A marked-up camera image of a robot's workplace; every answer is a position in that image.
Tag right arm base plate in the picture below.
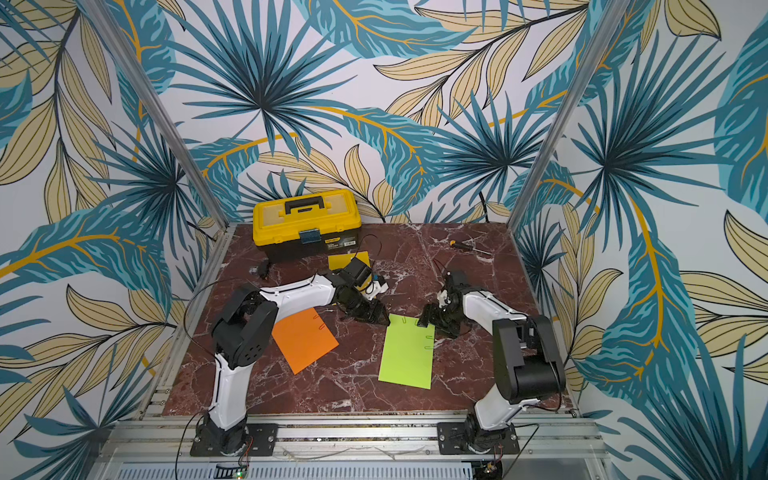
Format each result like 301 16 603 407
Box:
437 420 520 455

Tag aluminium corner post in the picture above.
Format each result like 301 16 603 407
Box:
506 0 628 232
77 0 232 226

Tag small black orange tool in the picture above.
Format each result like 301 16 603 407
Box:
450 240 474 252

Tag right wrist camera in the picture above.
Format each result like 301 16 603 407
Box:
437 290 450 309

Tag lime green paper sheet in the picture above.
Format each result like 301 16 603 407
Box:
378 315 435 390

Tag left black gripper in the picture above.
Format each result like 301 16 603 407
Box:
341 287 393 325

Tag yellow paper sheet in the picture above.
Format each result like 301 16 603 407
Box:
328 251 372 291

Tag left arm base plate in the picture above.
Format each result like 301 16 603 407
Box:
190 422 278 457

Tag aluminium front frame rail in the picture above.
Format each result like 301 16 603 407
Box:
89 411 617 479

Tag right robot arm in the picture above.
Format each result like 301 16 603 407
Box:
418 271 566 455

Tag right aluminium corner post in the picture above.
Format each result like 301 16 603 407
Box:
506 0 628 232

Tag yellow black toolbox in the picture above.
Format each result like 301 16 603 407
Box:
252 189 362 263

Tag orange paper sheet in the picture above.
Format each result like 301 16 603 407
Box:
272 309 339 375

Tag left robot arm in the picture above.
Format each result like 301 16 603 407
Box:
191 258 390 456

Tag left aluminium corner post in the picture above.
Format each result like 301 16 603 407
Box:
77 0 232 226

